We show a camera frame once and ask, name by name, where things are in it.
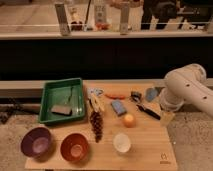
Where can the yellowish translucent gripper body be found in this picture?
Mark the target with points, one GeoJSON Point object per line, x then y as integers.
{"type": "Point", "coordinates": [166, 117]}

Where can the brown grape bunch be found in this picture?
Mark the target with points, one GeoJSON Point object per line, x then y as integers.
{"type": "Point", "coordinates": [97, 125]}

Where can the black tripod on floor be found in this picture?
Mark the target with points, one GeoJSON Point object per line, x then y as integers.
{"type": "Point", "coordinates": [14, 107]}

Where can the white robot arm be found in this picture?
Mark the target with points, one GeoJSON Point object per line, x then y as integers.
{"type": "Point", "coordinates": [182, 85]}

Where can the orange fruit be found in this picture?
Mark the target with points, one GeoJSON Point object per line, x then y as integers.
{"type": "Point", "coordinates": [129, 121]}

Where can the white cup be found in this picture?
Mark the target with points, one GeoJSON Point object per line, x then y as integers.
{"type": "Point", "coordinates": [121, 143]}

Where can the orange bowl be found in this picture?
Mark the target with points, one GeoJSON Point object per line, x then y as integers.
{"type": "Point", "coordinates": [74, 148]}

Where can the orange carrot toy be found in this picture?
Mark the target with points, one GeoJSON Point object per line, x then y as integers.
{"type": "Point", "coordinates": [115, 96]}

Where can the green plastic tray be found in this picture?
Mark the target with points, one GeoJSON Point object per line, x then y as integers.
{"type": "Point", "coordinates": [58, 93]}

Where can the purple bowl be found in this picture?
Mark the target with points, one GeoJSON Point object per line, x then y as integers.
{"type": "Point", "coordinates": [36, 142]}

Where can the black handled knife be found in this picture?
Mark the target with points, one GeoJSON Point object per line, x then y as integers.
{"type": "Point", "coordinates": [149, 112]}

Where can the wooden board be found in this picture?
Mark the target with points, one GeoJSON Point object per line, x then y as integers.
{"type": "Point", "coordinates": [151, 149]}

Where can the blue white cloth piece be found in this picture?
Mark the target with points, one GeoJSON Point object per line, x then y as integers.
{"type": "Point", "coordinates": [96, 91]}

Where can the blue round object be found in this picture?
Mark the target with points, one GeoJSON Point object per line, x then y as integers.
{"type": "Point", "coordinates": [151, 93]}

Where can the blue sponge block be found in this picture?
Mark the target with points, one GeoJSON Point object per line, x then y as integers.
{"type": "Point", "coordinates": [118, 107]}

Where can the metal spoon in tray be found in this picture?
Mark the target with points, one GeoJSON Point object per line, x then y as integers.
{"type": "Point", "coordinates": [75, 101]}

